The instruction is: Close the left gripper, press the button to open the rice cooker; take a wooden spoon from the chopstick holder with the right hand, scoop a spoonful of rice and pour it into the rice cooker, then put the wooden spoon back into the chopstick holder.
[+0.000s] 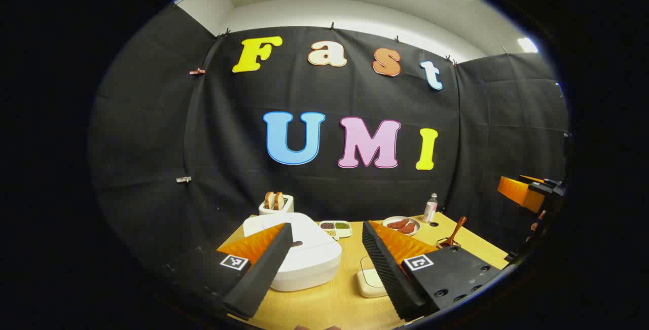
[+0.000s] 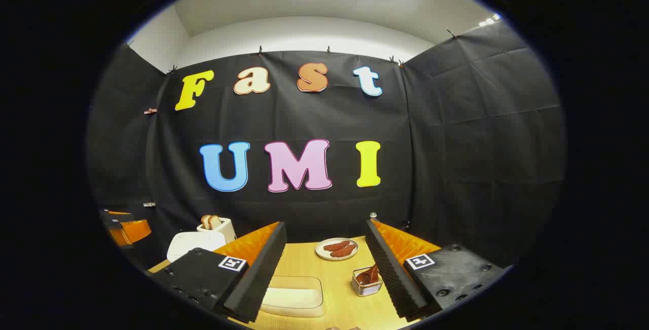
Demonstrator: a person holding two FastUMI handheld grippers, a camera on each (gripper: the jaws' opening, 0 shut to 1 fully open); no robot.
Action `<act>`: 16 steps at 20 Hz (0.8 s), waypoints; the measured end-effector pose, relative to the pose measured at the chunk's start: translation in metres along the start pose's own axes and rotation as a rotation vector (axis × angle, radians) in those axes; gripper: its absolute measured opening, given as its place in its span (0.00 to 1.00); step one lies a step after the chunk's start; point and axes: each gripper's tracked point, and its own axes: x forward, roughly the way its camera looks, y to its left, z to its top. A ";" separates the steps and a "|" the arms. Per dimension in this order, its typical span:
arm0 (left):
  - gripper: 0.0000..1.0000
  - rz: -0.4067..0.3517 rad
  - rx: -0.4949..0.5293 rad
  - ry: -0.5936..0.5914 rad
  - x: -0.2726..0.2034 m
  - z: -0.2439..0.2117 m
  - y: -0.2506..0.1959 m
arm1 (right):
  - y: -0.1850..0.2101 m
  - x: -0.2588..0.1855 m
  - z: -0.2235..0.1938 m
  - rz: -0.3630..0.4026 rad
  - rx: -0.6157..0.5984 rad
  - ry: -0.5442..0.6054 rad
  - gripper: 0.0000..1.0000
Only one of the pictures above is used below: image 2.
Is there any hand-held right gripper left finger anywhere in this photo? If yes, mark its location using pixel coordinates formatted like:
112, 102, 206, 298
152, 221, 287, 324

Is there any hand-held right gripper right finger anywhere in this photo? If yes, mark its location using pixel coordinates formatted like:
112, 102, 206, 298
365, 218, 508, 322

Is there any brown wooden spoon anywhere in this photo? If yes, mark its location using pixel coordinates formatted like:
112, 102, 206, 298
356, 264, 379, 286

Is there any metal wire chopstick holder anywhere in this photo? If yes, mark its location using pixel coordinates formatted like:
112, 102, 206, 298
351, 266, 384, 298

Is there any clear tray of rice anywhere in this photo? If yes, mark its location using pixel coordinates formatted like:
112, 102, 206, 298
260, 275, 326, 318

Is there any white rice cooker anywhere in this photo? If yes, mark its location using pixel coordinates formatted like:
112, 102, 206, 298
167, 231, 227, 263

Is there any white toaster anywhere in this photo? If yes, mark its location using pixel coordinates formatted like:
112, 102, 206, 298
197, 217, 237, 243

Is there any white round plate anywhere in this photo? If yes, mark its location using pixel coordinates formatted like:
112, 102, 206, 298
315, 238, 359, 262

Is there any black backdrop cloth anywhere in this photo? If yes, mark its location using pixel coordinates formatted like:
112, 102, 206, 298
86, 21, 566, 270

